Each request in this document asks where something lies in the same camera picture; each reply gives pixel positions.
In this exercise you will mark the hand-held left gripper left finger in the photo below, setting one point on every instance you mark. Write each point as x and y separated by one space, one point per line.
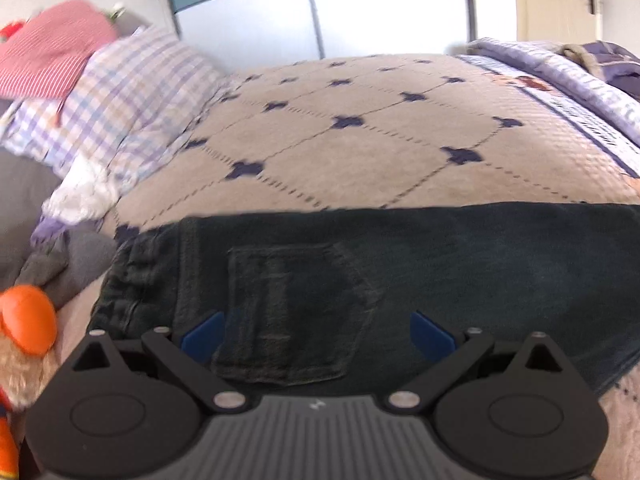
202 336

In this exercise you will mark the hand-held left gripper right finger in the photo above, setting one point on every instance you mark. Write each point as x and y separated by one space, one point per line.
431 336

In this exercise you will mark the dark blue jeans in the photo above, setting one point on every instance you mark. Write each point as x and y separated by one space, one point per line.
450 270

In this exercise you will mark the grey garment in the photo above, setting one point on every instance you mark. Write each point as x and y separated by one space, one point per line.
70 265

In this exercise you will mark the orange plush toy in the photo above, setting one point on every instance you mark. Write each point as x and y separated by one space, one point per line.
27 320

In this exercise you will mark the white crumpled cloth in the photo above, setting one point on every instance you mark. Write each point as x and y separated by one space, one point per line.
82 195

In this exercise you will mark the purple cloth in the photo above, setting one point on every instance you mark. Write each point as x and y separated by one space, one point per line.
47 230

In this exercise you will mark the plaid pillow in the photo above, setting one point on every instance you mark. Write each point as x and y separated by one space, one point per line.
135 90

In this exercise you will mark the purple quilt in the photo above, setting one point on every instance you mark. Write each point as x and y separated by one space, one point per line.
575 75

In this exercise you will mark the red striped pillow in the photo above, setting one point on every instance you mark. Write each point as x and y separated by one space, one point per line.
50 55

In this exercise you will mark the green plush toy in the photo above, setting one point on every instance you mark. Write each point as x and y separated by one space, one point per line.
114 14

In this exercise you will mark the wardrobe with sliding doors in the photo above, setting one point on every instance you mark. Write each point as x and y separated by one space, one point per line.
320 15

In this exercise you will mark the cream door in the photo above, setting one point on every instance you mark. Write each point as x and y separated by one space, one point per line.
550 0

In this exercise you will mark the red plush toy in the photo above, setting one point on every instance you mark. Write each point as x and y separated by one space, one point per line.
11 30

